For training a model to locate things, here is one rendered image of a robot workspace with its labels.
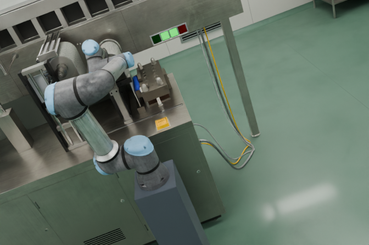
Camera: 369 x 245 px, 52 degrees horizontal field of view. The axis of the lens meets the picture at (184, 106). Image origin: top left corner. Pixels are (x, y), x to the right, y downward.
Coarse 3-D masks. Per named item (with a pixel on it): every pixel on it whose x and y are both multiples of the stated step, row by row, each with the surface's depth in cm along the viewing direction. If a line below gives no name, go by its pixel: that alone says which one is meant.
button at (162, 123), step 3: (165, 117) 215; (156, 120) 215; (159, 120) 214; (162, 120) 213; (165, 120) 212; (156, 123) 213; (159, 123) 212; (162, 123) 211; (165, 123) 210; (168, 123) 210; (156, 126) 210; (159, 126) 210; (162, 126) 210; (165, 126) 210; (159, 129) 210
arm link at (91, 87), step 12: (108, 60) 175; (120, 60) 167; (132, 60) 176; (96, 72) 142; (108, 72) 145; (120, 72) 161; (84, 84) 136; (96, 84) 138; (108, 84) 142; (84, 96) 137; (96, 96) 139
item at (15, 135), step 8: (0, 104) 225; (0, 112) 226; (8, 112) 227; (0, 120) 225; (8, 120) 226; (16, 120) 232; (8, 128) 229; (16, 128) 230; (24, 128) 239; (8, 136) 231; (16, 136) 232; (24, 136) 234; (16, 144) 235; (24, 144) 236; (32, 144) 241
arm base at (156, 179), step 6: (156, 168) 170; (162, 168) 173; (138, 174) 172; (144, 174) 169; (150, 174) 169; (156, 174) 170; (162, 174) 172; (168, 174) 175; (138, 180) 174; (144, 180) 171; (150, 180) 170; (156, 180) 170; (162, 180) 172; (144, 186) 172; (150, 186) 171; (156, 186) 171
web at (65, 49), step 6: (60, 42) 227; (66, 42) 227; (108, 42) 231; (60, 48) 218; (66, 48) 219; (72, 48) 224; (108, 48) 222; (114, 48) 225; (60, 54) 209; (66, 54) 211; (72, 54) 217; (78, 54) 229; (72, 60) 211; (78, 60) 223; (78, 66) 218; (84, 66) 235; (78, 72) 214; (84, 72) 229
